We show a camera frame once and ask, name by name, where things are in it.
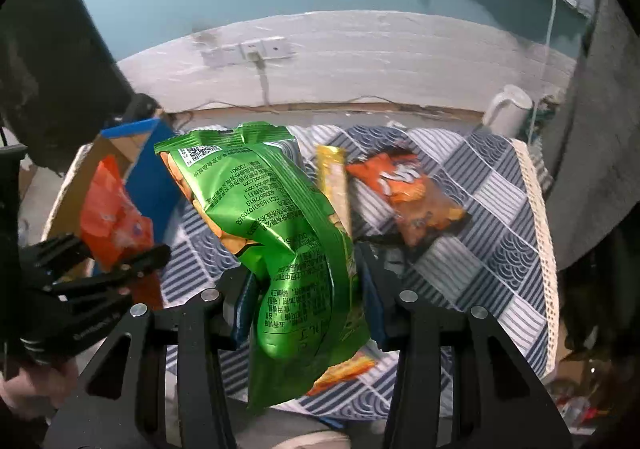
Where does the orange brown chip bag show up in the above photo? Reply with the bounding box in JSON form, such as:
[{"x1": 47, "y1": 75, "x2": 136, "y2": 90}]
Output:
[{"x1": 346, "y1": 148, "x2": 471, "y2": 249}]

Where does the grey power cable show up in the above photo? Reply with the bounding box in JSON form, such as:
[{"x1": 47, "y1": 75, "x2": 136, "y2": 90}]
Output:
[{"x1": 252, "y1": 56, "x2": 274, "y2": 108}]

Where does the navy patterned tablecloth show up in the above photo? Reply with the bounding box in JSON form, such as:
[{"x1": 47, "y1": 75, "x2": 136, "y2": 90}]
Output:
[{"x1": 160, "y1": 125, "x2": 559, "y2": 421}]

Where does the grey hanging towel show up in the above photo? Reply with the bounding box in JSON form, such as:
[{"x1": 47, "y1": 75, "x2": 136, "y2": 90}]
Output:
[{"x1": 542, "y1": 0, "x2": 639, "y2": 269}]

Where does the white electric kettle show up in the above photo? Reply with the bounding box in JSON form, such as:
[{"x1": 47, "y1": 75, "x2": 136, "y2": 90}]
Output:
[{"x1": 482, "y1": 85, "x2": 533, "y2": 138}]

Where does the blue cardboard box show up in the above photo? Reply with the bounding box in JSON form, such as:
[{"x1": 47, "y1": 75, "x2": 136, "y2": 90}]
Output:
[{"x1": 41, "y1": 117, "x2": 182, "y2": 280}]

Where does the gold wafer bar wrapper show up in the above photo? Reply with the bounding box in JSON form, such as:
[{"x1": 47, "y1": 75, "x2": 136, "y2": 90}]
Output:
[{"x1": 317, "y1": 146, "x2": 352, "y2": 237}]

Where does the orange noodle snack bag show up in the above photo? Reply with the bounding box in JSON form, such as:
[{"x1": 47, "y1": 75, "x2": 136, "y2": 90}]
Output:
[{"x1": 306, "y1": 351, "x2": 378, "y2": 397}]

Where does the red orange snack bag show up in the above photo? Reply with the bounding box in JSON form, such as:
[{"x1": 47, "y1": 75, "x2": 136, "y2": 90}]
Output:
[{"x1": 78, "y1": 154, "x2": 165, "y2": 313}]

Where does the white hanging cord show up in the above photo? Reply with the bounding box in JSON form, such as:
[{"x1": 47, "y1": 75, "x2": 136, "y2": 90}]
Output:
[{"x1": 527, "y1": 0, "x2": 558, "y2": 144}]

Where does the black office chair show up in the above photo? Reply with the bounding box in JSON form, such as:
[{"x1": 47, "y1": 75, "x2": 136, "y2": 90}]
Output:
[{"x1": 1, "y1": 0, "x2": 159, "y2": 172}]

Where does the person's left hand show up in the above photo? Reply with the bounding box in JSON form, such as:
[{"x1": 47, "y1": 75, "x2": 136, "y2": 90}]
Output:
[{"x1": 1, "y1": 358, "x2": 79, "y2": 420}]

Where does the green snack bag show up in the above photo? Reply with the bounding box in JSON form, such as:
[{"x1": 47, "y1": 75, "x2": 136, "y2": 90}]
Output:
[{"x1": 154, "y1": 122, "x2": 370, "y2": 410}]

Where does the white wall socket strip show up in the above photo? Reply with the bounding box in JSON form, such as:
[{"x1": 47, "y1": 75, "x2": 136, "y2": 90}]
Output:
[{"x1": 201, "y1": 36, "x2": 294, "y2": 68}]

